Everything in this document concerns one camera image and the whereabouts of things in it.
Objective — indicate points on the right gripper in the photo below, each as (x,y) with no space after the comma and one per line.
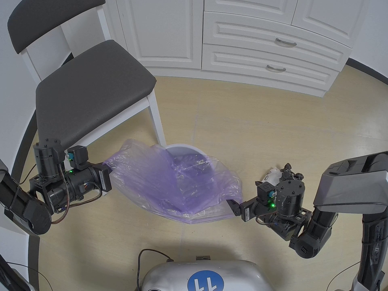
(253,211)

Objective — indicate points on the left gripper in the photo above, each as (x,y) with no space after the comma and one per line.
(88,182)

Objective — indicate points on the white printed wrapper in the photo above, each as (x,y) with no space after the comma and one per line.
(272,176)

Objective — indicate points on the black plastic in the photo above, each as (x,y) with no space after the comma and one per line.
(291,171)

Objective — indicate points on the purple plastic bag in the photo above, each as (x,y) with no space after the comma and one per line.
(169,186)

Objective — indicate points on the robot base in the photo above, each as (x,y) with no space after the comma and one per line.
(206,274)

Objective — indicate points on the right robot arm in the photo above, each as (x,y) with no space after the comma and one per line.
(342,174)

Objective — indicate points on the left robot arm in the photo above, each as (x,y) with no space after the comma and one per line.
(21,202)

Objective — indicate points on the white trash bin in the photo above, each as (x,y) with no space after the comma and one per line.
(185,148)

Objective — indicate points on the white chair with grey seat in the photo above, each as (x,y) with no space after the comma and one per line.
(88,95)

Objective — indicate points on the white wardrobe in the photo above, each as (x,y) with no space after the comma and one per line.
(242,26)

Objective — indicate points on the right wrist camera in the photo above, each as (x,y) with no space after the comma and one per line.
(265,192)

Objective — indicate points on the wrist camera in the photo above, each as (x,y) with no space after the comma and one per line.
(265,192)
(79,156)

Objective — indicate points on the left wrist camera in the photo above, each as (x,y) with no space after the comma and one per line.
(79,156)

